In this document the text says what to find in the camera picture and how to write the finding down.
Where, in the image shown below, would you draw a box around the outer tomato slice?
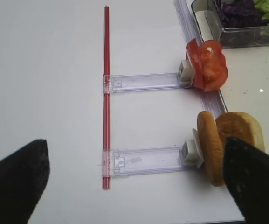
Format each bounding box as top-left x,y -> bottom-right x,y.
186,38 -> 204,89

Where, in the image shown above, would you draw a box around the purple cabbage leaves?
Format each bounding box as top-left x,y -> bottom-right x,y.
213,0 -> 269,28

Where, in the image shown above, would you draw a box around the white pusher block tomato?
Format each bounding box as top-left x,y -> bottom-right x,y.
178,51 -> 195,85

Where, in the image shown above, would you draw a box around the thin bun bottom slice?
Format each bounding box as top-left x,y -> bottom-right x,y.
197,111 -> 224,187

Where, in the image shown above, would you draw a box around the long clear left divider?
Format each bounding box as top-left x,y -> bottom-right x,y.
174,0 -> 227,118

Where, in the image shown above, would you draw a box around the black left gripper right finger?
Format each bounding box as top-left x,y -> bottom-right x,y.
223,137 -> 269,224

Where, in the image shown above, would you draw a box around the white metal tray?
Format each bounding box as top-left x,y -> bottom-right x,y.
221,46 -> 269,154

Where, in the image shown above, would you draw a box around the clear rail near bun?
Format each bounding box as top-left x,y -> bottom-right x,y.
102,146 -> 195,178

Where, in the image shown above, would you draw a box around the clear rail near tomato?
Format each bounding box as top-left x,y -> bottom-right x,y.
103,73 -> 191,94

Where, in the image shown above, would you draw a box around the white pusher block bun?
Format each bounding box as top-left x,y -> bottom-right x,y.
180,129 -> 204,169

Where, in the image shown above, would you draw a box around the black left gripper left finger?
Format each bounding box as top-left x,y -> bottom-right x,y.
0,139 -> 50,224

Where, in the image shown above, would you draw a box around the inner tomato slice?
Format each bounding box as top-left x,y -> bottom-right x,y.
198,40 -> 228,92

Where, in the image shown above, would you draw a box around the clear plastic salad box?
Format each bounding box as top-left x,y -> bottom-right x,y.
191,0 -> 269,48

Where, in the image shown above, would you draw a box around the tomato slice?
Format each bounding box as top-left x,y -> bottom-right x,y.
186,38 -> 204,89
198,40 -> 228,92

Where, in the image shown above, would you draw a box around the bun bottom half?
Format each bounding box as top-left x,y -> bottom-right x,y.
215,112 -> 265,152

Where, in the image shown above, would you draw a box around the left red strip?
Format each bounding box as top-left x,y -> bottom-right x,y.
102,6 -> 111,189

